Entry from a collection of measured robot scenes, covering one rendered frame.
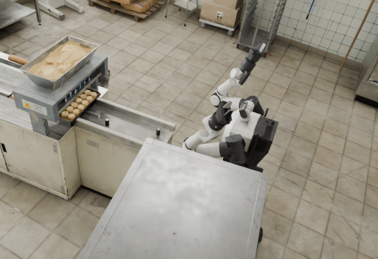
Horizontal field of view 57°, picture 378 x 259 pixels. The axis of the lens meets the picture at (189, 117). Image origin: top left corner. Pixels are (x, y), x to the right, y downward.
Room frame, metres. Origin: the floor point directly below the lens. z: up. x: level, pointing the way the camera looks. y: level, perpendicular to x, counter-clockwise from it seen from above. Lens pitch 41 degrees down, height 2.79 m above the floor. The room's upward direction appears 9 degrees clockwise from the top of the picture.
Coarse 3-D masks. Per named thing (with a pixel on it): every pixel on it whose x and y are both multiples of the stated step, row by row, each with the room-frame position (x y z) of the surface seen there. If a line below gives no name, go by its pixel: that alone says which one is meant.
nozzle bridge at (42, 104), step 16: (96, 64) 2.29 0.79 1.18; (80, 80) 2.06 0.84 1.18; (96, 80) 2.43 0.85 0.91; (16, 96) 1.81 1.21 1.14; (32, 96) 1.79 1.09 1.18; (48, 96) 1.82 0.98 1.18; (64, 96) 1.86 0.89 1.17; (32, 112) 1.78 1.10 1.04; (48, 112) 1.74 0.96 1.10; (48, 128) 1.79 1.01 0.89
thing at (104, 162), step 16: (96, 112) 2.10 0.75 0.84; (112, 112) 2.14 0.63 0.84; (80, 128) 1.90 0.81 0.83; (112, 128) 1.96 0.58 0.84; (128, 128) 1.98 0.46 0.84; (144, 128) 2.01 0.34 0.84; (160, 128) 2.05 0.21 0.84; (80, 144) 1.91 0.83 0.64; (96, 144) 1.87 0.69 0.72; (112, 144) 1.83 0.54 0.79; (128, 144) 1.81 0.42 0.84; (80, 160) 1.91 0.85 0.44; (96, 160) 1.87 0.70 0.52; (112, 160) 1.83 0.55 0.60; (128, 160) 1.80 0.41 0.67; (80, 176) 1.92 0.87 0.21; (96, 176) 1.88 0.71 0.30; (112, 176) 1.84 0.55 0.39; (96, 192) 1.91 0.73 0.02; (112, 192) 1.84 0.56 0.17
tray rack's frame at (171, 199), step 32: (160, 160) 0.85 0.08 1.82; (192, 160) 0.88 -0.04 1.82; (128, 192) 0.69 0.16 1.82; (160, 192) 0.71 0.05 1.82; (192, 192) 0.73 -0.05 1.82; (224, 192) 0.76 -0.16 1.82; (256, 192) 0.78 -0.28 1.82; (128, 224) 0.58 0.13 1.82; (160, 224) 0.59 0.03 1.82; (192, 224) 0.61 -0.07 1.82; (224, 224) 0.63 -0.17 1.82; (256, 224) 0.65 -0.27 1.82; (96, 256) 0.46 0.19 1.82; (128, 256) 0.48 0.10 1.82; (160, 256) 0.49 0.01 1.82; (192, 256) 0.51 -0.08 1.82; (224, 256) 0.52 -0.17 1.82
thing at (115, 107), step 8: (0, 64) 2.45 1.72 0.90; (8, 72) 2.42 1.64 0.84; (16, 72) 2.40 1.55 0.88; (104, 104) 2.19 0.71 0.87; (112, 104) 2.17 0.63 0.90; (120, 112) 2.15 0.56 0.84; (128, 112) 2.13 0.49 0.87; (136, 112) 2.12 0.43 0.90; (144, 120) 2.10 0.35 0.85; (152, 120) 2.08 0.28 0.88; (160, 120) 2.07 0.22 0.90; (168, 128) 2.04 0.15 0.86
